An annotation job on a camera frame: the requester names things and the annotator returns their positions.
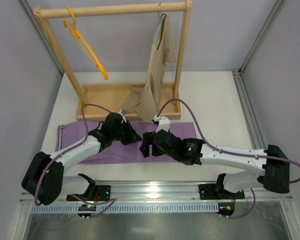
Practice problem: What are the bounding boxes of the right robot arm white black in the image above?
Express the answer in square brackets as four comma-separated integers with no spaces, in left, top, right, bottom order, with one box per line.
[139,130,290,198]

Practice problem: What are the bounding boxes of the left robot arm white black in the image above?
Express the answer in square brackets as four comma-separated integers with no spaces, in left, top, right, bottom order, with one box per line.
[21,112,142,206]

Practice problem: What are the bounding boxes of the beige trousers on hanger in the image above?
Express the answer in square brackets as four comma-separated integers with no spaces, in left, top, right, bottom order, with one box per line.
[120,13,177,121]

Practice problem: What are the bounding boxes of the green hanger with metal hook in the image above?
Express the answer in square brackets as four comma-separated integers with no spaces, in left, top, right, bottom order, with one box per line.
[152,2,166,45]

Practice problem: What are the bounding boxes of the orange plastic hanger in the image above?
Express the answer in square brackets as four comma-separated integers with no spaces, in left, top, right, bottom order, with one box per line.
[63,6,109,80]

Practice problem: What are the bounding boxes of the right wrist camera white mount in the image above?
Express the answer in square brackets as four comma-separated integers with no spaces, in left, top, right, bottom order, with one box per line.
[153,115,171,133]

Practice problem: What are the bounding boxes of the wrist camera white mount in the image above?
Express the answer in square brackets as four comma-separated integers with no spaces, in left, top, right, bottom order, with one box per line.
[153,115,171,133]
[117,109,127,124]

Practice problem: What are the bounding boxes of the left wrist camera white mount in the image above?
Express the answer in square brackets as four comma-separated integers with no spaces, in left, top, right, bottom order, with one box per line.
[117,109,127,124]

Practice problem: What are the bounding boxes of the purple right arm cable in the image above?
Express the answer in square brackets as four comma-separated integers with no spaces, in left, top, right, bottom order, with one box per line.
[155,98,300,220]

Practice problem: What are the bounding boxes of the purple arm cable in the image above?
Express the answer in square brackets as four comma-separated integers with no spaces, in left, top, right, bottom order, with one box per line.
[155,98,300,220]
[34,103,116,219]

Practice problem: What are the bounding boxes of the aluminium mounting rail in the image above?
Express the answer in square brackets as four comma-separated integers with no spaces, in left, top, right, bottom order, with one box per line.
[19,179,293,201]

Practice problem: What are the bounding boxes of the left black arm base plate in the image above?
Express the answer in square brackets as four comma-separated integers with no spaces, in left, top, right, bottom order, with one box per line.
[66,185,111,202]

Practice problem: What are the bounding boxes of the slotted grey cable duct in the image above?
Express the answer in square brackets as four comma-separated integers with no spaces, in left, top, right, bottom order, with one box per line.
[30,202,219,214]

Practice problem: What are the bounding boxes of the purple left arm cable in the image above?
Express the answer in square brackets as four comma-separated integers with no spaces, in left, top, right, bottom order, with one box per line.
[34,103,116,219]

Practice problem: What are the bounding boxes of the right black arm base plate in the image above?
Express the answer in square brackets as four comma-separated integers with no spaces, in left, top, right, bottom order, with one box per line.
[198,183,245,200]

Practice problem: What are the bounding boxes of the left aluminium frame post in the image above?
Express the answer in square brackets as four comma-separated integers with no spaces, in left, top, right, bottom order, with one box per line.
[17,0,65,76]

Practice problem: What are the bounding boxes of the aluminium frame post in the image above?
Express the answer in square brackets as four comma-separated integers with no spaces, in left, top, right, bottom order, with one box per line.
[239,0,286,75]
[17,0,65,76]

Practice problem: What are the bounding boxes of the right aluminium frame post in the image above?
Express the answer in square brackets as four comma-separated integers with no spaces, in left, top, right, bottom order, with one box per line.
[239,0,286,75]

